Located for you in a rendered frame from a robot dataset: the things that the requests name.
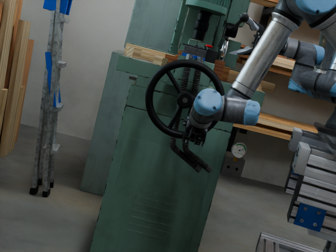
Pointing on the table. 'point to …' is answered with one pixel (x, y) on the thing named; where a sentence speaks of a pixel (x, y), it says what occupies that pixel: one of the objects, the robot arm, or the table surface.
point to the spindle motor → (209, 6)
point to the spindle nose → (201, 25)
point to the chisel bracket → (197, 43)
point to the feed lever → (232, 31)
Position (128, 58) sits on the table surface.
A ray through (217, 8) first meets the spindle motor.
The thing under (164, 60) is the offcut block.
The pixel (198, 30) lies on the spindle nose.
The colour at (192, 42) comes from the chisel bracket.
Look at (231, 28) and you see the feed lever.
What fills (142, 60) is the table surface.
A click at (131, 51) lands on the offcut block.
